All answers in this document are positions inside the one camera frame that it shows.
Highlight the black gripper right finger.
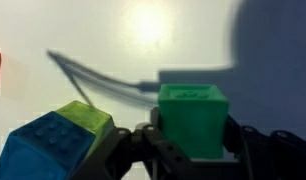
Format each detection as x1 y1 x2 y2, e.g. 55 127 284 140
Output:
194 116 306 180

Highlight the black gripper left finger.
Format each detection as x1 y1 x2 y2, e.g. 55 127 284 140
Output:
71 107 194 180

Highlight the green block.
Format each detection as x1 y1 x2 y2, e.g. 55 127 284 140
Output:
158 84 229 159

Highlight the lime yellow-green block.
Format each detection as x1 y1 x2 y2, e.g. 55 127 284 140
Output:
56 100 115 155

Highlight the blue block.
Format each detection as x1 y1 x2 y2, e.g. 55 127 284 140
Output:
0 111 95 180

